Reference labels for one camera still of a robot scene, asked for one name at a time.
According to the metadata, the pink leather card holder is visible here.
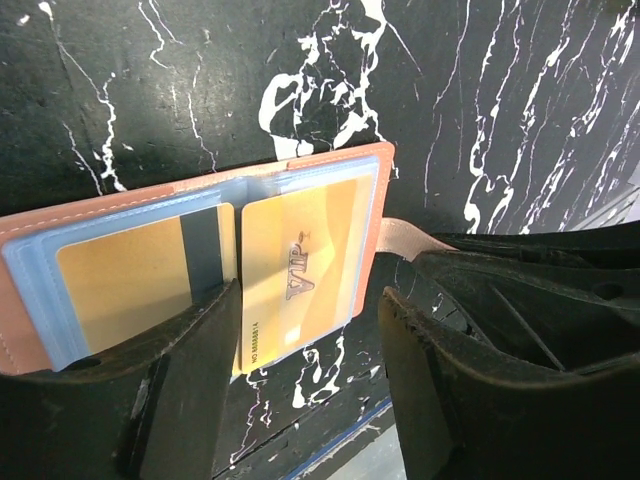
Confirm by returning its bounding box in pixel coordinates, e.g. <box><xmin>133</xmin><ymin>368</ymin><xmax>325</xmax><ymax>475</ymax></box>
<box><xmin>0</xmin><ymin>141</ymin><xmax>459</xmax><ymax>376</ymax></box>

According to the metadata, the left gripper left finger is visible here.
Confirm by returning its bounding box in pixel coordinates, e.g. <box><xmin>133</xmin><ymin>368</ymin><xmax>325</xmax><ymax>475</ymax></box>
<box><xmin>1</xmin><ymin>281</ymin><xmax>242</xmax><ymax>479</ymax></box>

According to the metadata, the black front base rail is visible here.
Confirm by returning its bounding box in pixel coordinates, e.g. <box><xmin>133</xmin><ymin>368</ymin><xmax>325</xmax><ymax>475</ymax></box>
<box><xmin>215</xmin><ymin>365</ymin><xmax>393</xmax><ymax>479</ymax></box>

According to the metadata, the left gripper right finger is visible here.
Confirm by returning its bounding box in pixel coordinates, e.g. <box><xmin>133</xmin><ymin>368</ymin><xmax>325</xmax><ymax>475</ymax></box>
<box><xmin>378</xmin><ymin>288</ymin><xmax>639</xmax><ymax>479</ymax></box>

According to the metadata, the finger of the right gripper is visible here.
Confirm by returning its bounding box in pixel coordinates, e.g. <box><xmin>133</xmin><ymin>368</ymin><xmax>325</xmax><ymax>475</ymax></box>
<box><xmin>414</xmin><ymin>232</ymin><xmax>639</xmax><ymax>373</ymax></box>

